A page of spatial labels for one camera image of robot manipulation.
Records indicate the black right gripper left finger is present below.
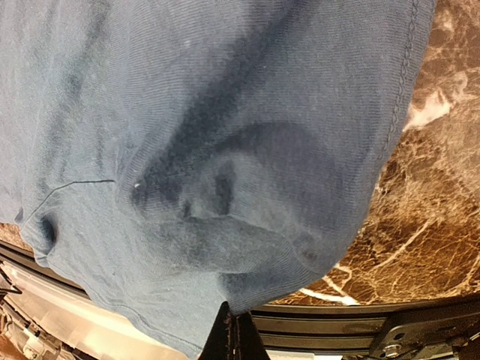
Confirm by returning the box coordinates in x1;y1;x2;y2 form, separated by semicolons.
198;301;237;360

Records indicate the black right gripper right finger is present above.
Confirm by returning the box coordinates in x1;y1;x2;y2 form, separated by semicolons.
236;313;267;360

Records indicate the dark blue garment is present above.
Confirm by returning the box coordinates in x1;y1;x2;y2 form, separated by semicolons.
1;1;436;357

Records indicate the black curved front rail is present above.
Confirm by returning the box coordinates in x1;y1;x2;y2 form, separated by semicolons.
1;229;479;359

